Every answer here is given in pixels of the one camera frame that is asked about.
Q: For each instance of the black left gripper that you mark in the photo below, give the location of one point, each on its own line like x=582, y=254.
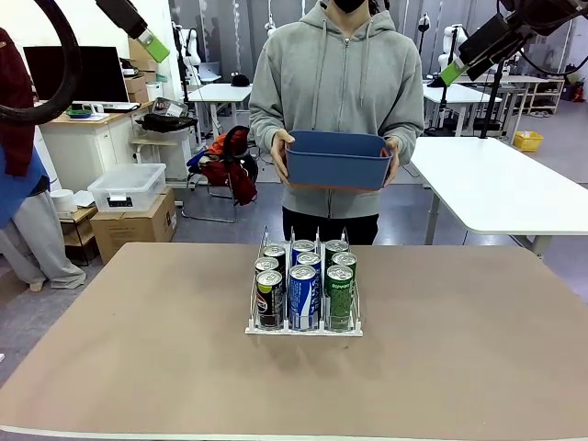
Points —
x=121, y=16

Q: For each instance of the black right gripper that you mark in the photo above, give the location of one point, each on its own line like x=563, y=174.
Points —
x=489, y=43

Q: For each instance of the blue plastic bin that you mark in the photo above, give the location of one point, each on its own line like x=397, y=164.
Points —
x=337, y=167

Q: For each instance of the black Pepsi can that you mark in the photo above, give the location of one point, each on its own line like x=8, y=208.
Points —
x=270, y=301

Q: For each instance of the person right forearm gray sleeve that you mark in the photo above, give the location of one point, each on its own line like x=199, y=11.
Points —
x=266, y=133

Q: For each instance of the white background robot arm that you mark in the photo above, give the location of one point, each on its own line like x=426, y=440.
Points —
x=450, y=39
x=513, y=59
x=189, y=46

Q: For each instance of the clear white can dispenser rack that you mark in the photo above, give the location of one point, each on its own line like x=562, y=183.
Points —
x=303, y=332

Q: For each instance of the person left hand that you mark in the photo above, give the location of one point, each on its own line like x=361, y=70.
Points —
x=394, y=158

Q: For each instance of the person right hand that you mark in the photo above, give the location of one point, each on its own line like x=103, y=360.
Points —
x=279, y=156

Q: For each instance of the tall cardboard box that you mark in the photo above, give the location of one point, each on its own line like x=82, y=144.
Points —
x=140, y=59

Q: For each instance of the white background table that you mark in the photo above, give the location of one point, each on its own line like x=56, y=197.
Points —
x=218, y=92
x=464, y=94

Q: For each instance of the black tripod stand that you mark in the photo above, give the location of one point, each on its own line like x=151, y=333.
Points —
x=494, y=101
x=444, y=105

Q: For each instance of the small cardboard box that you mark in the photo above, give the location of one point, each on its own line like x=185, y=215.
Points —
x=136, y=87

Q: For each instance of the white plastic container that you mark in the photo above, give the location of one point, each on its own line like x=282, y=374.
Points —
x=154, y=91

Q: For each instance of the black studio lamp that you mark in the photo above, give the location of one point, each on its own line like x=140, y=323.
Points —
x=424, y=21

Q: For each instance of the gray laptop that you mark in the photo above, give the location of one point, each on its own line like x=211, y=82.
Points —
x=209, y=71

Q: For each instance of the black computer monitor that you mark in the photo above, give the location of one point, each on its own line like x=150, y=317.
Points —
x=96, y=73

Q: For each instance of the tray of packaged items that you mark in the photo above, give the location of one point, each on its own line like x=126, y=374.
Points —
x=170, y=108

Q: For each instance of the white keyboard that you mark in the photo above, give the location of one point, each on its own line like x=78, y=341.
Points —
x=119, y=106

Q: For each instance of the wooden workbench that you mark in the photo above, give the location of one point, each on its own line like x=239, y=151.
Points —
x=528, y=82

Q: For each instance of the black bag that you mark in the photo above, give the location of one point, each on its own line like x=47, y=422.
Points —
x=165, y=122

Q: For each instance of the black cap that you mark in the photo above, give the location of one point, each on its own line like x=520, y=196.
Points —
x=240, y=81

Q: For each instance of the green bowl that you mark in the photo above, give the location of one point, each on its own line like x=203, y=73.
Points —
x=79, y=112

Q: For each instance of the small white side table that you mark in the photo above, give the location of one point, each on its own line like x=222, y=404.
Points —
x=161, y=147

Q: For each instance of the yellow plastic basket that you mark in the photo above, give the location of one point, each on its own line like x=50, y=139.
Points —
x=528, y=141

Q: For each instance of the wooden-top white desk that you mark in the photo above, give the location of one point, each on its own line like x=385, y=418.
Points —
x=82, y=138

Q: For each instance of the person in gray hoodie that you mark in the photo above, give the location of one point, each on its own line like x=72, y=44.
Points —
x=337, y=82

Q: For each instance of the large white table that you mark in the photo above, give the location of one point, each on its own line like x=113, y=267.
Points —
x=496, y=184

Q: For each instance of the black office chair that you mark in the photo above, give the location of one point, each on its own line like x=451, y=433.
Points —
x=232, y=142

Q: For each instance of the clear plastic storage box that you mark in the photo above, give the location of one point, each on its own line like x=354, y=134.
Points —
x=126, y=184

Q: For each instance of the red jacket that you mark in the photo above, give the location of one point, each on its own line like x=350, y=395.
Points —
x=234, y=177

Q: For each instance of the bystander in dark top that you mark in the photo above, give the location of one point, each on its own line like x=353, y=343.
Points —
x=14, y=115

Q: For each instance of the white paper roll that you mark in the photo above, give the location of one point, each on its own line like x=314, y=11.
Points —
x=64, y=201

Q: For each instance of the large cardboard box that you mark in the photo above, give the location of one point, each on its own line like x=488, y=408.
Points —
x=133, y=229

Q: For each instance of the small wooden rack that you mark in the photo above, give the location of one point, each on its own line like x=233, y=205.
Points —
x=78, y=229

